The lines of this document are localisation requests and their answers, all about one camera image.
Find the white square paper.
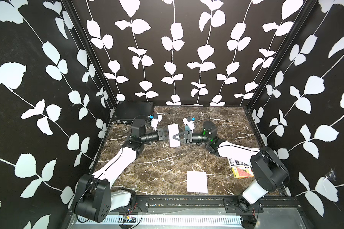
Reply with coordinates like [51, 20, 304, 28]
[187, 171, 208, 194]

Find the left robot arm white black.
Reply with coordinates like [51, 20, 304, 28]
[72, 119, 168, 223]

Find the pale blue square paper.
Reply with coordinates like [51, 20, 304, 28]
[168, 124, 181, 148]

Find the yellow red card box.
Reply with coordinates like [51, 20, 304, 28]
[232, 166, 254, 179]

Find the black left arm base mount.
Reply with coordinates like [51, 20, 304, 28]
[111, 196, 150, 214]

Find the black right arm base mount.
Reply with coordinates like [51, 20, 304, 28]
[223, 196, 263, 215]

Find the black playing card box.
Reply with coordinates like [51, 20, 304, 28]
[228, 158, 248, 168]

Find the white perforated cable duct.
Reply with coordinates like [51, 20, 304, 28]
[103, 214, 243, 226]

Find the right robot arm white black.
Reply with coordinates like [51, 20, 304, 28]
[168, 121, 289, 206]

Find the black aluminium briefcase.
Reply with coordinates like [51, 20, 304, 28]
[111, 101, 154, 125]

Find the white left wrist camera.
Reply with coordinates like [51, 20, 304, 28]
[149, 114, 162, 131]

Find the small circuit board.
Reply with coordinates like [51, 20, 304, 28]
[119, 215, 137, 224]

